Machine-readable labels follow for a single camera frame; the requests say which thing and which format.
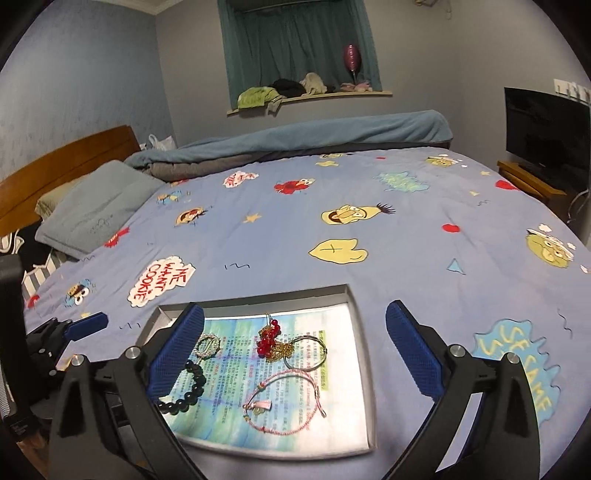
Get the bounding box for large dark bead bracelet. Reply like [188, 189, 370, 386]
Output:
[155, 359, 209, 415]

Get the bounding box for white pearl bracelet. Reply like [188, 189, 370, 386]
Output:
[193, 333, 223, 361]

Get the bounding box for pink cord bracelet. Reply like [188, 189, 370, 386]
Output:
[240, 368, 329, 437]

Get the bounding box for red bead gold charm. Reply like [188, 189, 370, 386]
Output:
[256, 315, 294, 363]

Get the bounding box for black white striped pillow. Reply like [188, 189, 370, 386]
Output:
[1, 221, 67, 304]

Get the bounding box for grey blue pillow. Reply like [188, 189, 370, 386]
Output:
[35, 160, 164, 260]

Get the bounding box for olive green pillow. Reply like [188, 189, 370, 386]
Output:
[34, 175, 86, 220]

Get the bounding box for wooden headboard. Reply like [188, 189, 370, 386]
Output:
[0, 125, 140, 235]

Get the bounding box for blue cartoon bedspread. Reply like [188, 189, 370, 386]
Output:
[25, 148, 590, 479]

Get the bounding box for grey folded blanket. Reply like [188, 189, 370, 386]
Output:
[142, 152, 281, 182]

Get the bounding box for blue green printed paper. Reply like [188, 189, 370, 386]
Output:
[161, 303, 371, 455]

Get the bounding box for white plastic bag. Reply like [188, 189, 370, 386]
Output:
[148, 134, 176, 151]

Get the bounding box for wooden window sill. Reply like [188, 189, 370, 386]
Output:
[226, 90, 393, 117]

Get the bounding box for wooden tv stand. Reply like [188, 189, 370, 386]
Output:
[497, 161, 574, 221]

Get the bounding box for green cloth on sill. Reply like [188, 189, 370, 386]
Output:
[236, 86, 283, 110]

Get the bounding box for black cloth on sill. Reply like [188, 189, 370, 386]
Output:
[271, 78, 307, 98]

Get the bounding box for black flat television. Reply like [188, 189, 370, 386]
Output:
[504, 87, 590, 189]

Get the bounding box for teal folded blanket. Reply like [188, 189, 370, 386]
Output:
[124, 110, 453, 169]

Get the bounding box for beige cloth on sill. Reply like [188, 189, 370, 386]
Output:
[301, 72, 328, 95]

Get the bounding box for teal curtain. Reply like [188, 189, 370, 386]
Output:
[217, 1, 382, 109]

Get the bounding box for pink cloth on sill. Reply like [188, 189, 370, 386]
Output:
[339, 82, 373, 93]

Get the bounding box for pink balloon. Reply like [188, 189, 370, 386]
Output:
[344, 44, 361, 82]

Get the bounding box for white wall hooks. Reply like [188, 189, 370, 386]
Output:
[554, 79, 591, 105]

